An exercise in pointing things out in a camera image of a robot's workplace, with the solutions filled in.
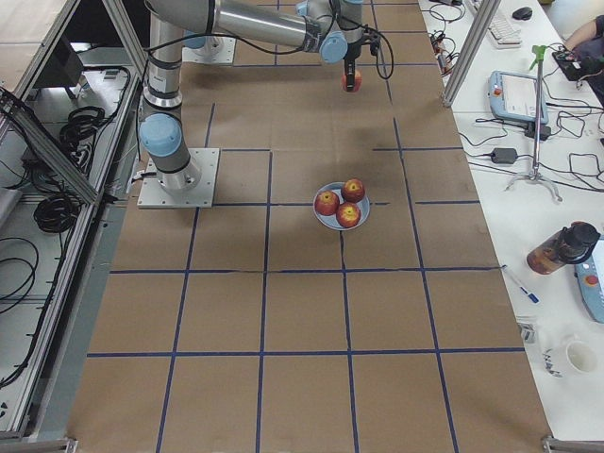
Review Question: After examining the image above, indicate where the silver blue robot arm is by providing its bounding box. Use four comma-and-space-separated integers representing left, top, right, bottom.
139, 1, 363, 193

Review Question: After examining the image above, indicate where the small white box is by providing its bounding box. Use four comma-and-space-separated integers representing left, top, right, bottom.
516, 321, 537, 344

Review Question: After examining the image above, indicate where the white keyboard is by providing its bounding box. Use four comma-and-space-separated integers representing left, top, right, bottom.
488, 10, 522, 49

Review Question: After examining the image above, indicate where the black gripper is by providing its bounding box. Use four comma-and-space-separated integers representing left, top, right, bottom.
343, 42, 362, 92

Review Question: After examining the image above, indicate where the black computer mouse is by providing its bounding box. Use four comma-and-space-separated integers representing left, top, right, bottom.
512, 7, 533, 21

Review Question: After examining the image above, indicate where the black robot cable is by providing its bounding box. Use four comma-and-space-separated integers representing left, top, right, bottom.
141, 18, 394, 81

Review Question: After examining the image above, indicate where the blue white pen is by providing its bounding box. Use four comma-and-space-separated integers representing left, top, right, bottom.
501, 264, 540, 304

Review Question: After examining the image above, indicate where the aluminium frame post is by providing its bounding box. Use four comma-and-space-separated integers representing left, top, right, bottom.
442, 0, 500, 108

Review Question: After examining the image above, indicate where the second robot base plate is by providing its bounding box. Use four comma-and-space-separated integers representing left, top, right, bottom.
182, 37, 236, 65

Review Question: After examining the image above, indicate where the red apple back on plate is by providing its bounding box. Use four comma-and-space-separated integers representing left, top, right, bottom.
341, 178, 365, 203

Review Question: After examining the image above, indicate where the white mug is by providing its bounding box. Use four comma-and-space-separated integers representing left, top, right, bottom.
542, 335, 598, 378

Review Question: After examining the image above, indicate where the light blue plate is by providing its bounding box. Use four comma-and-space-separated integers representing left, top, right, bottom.
313, 182, 371, 231

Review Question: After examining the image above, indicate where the red apple left on plate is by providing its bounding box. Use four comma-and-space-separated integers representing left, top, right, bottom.
314, 190, 340, 216

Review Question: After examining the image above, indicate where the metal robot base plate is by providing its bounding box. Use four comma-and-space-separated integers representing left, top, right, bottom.
137, 148, 220, 209

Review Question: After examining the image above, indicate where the red apple front on plate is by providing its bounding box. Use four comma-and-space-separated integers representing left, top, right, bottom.
336, 202, 361, 229

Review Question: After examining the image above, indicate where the carried red apple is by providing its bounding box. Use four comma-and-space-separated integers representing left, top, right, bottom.
341, 70, 362, 92

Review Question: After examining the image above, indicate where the blue teach pendant tablet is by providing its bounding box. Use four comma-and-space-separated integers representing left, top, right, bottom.
488, 71, 537, 123

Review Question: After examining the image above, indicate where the dark lid water bottle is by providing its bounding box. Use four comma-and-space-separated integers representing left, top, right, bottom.
526, 221, 600, 275

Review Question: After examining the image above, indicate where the red apple on plate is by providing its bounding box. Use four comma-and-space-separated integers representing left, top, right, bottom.
336, 202, 361, 229
341, 178, 365, 203
314, 190, 340, 216

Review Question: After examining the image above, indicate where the black power adapter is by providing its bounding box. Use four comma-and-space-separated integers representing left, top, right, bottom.
490, 147, 518, 164

